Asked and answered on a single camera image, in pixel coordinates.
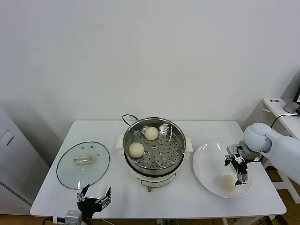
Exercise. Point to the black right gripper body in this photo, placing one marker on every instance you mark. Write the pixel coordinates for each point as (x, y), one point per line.
(239, 165)

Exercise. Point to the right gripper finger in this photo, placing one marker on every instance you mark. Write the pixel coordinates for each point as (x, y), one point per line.
(227, 162)
(242, 179)

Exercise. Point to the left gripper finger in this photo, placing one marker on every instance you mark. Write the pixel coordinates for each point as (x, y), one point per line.
(106, 199)
(81, 195)

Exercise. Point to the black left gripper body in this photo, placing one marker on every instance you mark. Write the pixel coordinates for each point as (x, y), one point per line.
(90, 204)

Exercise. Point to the white steamed baozi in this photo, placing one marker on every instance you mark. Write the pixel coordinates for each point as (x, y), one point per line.
(151, 133)
(136, 150)
(227, 182)

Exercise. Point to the round glass pot lid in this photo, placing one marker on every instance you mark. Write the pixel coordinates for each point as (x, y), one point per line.
(70, 173)

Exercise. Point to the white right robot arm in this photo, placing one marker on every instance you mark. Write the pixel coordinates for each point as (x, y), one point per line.
(257, 138)

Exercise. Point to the stainless steel steamer basket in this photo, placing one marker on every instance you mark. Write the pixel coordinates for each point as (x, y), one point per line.
(164, 152)

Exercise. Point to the large white plate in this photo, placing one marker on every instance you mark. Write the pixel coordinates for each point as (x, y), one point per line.
(206, 168)

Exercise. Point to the white side desk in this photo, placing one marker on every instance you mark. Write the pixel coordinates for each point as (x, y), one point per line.
(288, 124)

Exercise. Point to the grey round stand base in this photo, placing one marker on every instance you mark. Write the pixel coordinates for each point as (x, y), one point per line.
(290, 107)

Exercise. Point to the white cabinet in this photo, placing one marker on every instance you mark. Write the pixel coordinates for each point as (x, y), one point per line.
(14, 152)

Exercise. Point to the grey computer monitor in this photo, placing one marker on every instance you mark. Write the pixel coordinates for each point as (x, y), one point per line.
(293, 89)

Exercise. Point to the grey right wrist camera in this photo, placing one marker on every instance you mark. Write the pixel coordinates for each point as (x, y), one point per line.
(232, 150)

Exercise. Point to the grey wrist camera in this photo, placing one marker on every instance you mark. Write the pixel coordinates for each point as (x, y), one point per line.
(73, 215)
(232, 150)

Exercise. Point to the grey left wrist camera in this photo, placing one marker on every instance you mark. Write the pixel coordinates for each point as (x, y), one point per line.
(73, 215)

